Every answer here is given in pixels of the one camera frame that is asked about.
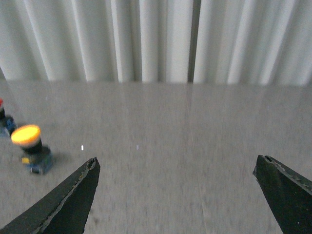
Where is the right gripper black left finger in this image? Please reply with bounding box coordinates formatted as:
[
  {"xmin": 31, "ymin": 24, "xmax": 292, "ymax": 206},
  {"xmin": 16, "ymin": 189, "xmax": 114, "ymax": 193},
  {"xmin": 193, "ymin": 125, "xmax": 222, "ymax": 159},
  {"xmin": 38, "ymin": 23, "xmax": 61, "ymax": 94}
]
[{"xmin": 0, "ymin": 158, "xmax": 100, "ymax": 234}]

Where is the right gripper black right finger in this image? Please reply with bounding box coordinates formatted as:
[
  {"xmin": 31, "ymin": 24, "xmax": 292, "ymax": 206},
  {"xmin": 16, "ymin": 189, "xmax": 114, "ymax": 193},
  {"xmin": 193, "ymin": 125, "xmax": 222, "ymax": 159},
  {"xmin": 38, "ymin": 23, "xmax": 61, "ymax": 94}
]
[{"xmin": 253, "ymin": 155, "xmax": 312, "ymax": 234}]

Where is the yellow mushroom push button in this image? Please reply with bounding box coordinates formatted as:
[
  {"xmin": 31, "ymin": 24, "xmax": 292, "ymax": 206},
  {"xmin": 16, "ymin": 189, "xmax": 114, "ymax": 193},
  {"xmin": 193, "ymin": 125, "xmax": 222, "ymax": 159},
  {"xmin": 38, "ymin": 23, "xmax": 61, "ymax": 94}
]
[{"xmin": 11, "ymin": 124, "xmax": 52, "ymax": 175}]

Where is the red mushroom push button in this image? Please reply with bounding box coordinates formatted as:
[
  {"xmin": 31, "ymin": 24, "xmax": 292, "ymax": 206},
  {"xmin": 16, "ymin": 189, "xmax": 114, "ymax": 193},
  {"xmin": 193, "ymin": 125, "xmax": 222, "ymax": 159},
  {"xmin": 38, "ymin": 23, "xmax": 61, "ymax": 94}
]
[{"xmin": 0, "ymin": 98, "xmax": 17, "ymax": 137}]

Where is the white pleated curtain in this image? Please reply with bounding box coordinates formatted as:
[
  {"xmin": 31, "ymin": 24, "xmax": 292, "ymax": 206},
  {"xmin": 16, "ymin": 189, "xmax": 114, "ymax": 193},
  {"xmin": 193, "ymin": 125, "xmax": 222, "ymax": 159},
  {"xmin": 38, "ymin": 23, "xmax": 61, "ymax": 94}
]
[{"xmin": 0, "ymin": 0, "xmax": 312, "ymax": 86}]

